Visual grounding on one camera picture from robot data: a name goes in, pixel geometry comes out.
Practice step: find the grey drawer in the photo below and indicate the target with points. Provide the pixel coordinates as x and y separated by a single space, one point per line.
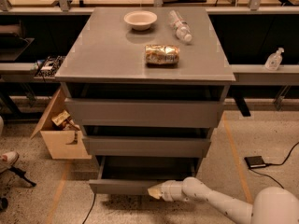
145 113
146 141
119 175

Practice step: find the cardboard box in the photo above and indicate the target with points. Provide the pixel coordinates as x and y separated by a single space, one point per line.
62 143

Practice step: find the yellow packet in box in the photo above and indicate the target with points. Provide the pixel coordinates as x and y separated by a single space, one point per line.
60 118

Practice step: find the patterned notebook on shelf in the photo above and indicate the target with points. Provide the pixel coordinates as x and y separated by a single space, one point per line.
49 66

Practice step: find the white sneaker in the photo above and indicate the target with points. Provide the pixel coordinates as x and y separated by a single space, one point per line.
7 160

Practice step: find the hand sanitizer pump bottle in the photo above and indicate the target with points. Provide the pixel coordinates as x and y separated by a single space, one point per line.
274 60

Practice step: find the crushed gold snack bag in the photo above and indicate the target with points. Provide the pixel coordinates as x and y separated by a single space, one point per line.
161 54

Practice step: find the clear plastic water bottle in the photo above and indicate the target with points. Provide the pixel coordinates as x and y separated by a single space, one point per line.
180 27

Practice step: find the grey top drawer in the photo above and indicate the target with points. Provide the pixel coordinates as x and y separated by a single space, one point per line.
145 113

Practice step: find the grey drawer cabinet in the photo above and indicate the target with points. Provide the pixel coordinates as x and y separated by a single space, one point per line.
107 61

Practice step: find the grey bottom drawer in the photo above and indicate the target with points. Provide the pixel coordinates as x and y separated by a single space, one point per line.
119 175

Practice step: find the black foot pedal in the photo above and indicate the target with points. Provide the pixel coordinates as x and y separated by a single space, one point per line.
255 162

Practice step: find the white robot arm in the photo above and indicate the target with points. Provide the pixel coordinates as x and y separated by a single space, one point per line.
272 205

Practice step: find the black chair base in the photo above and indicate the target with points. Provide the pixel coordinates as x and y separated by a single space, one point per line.
21 174

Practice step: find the beige padded gripper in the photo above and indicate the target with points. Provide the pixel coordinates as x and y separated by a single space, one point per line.
168 191

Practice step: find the grey middle drawer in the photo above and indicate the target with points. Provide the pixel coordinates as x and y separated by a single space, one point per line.
146 141

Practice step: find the white paper bowl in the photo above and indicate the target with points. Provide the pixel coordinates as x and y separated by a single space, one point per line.
140 20

